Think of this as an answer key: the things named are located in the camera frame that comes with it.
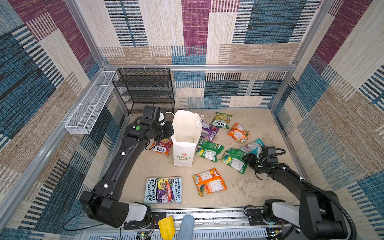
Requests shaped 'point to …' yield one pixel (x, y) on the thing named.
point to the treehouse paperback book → (163, 190)
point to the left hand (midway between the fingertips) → (175, 127)
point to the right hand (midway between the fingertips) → (245, 162)
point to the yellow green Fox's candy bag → (221, 120)
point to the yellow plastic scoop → (167, 228)
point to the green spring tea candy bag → (208, 149)
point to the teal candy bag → (254, 147)
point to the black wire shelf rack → (141, 87)
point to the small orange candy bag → (238, 132)
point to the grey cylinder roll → (186, 230)
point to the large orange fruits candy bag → (209, 181)
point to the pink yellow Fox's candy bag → (163, 146)
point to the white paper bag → (187, 131)
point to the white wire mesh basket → (89, 109)
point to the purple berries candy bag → (208, 131)
